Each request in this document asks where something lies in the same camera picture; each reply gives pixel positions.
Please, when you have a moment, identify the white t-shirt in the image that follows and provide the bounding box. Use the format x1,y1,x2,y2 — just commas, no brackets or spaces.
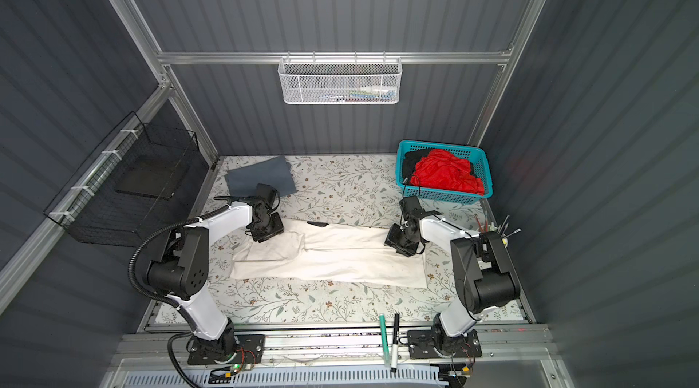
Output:
230,219,427,289

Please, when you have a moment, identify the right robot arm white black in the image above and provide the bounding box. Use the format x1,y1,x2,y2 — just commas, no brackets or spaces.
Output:
385,196,521,361

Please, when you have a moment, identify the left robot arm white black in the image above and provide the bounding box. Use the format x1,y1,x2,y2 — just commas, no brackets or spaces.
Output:
129,183,284,353

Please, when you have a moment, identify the folded grey-blue t-shirt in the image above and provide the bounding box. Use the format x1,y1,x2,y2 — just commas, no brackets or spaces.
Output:
225,156,297,197

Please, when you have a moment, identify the teal plastic basket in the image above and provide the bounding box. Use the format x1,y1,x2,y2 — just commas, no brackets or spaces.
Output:
396,140,493,204

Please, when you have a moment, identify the red t-shirt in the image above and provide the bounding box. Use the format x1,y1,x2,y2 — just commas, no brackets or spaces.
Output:
410,149,485,195

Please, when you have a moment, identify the black t-shirt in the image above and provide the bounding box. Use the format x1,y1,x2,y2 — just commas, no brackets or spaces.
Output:
400,149,431,184

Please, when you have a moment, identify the green marker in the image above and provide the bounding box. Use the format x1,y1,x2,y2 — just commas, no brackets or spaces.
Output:
379,314,391,367

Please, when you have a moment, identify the white pen cup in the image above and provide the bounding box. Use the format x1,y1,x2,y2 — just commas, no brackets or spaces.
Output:
474,215,522,247

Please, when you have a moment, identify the black marker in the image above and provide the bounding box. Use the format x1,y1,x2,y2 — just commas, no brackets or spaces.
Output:
390,313,400,375

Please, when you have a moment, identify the white bottle in mesh basket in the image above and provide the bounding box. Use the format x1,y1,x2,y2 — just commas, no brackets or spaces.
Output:
360,85,398,98

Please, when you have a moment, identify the black wire wall basket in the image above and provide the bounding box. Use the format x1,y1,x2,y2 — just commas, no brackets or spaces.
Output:
44,118,209,247

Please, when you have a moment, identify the white wire mesh basket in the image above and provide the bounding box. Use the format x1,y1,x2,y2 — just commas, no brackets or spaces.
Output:
278,59,403,105

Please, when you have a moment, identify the black corrugated cable conduit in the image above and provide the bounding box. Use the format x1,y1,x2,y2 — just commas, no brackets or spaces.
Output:
127,195,258,388

